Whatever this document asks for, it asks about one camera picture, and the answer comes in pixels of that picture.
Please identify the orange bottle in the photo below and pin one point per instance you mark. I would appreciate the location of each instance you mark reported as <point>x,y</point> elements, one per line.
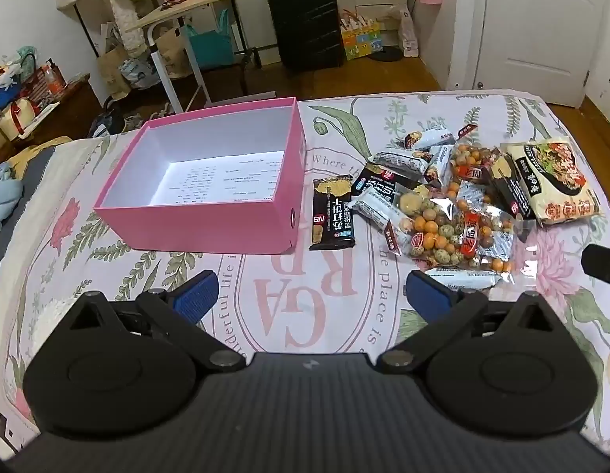
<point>51,76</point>

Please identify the pink cardboard box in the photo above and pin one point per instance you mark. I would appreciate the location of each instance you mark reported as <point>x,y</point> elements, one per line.
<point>196,226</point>

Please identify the printed plastic bag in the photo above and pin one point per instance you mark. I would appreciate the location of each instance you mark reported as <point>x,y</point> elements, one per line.
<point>137,71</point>

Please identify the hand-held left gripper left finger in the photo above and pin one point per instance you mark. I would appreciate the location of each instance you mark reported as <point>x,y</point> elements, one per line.
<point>196,294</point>

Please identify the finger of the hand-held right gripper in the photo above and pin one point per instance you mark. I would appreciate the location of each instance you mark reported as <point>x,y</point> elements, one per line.
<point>603,262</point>

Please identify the black cracker packet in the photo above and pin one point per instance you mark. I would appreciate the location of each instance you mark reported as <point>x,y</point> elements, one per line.
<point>376,182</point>
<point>509,189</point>
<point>332,212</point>

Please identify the white door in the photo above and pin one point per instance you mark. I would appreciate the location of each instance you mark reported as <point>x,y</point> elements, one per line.
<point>536,24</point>

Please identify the white bundle with red ribbon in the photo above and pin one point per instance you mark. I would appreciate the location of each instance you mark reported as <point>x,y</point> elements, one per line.
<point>14,116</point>

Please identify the colourful gift bag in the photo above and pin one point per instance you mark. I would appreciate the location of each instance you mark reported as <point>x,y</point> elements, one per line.
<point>361,42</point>

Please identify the black round floor base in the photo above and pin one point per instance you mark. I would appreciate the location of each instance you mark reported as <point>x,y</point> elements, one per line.
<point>388,54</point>

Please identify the white plastic bag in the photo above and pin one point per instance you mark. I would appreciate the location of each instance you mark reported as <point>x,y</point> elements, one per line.
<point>408,34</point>

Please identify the brown paper bag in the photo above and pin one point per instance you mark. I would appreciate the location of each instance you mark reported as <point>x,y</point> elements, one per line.
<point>172,51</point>
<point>113,71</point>

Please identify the red gift box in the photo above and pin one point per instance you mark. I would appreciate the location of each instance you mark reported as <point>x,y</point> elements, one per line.
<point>41,86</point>

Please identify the teal shopping bag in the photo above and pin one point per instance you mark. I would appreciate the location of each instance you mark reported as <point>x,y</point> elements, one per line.
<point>214,42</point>

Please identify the instant noodle packet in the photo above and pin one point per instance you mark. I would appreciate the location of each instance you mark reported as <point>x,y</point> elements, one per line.
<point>554,182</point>

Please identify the small dark red object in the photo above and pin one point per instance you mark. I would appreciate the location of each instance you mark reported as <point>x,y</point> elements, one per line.
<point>167,6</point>

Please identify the wooden nightstand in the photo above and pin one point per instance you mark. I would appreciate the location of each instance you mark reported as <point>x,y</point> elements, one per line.
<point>63,103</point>

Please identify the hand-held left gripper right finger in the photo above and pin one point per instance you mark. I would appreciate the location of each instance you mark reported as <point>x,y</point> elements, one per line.
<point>428,293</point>

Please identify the black bag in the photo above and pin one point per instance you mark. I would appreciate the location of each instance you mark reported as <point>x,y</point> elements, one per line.
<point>105,118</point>

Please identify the grey and yellow quilt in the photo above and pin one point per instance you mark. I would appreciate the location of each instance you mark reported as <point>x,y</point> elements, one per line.
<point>34,162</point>

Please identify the white snack bar packet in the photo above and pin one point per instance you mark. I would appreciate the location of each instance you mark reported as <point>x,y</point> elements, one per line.
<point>430,139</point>
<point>398,159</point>
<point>381,212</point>
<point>440,160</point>
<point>462,278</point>

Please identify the black suitcase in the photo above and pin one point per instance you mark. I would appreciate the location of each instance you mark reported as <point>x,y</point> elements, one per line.
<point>307,19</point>

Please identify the floral printed bedsheet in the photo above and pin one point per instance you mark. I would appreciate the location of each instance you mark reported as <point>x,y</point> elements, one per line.
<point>285,295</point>

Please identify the dark red snack packet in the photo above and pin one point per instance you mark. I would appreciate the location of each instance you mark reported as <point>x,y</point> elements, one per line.
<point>467,130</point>

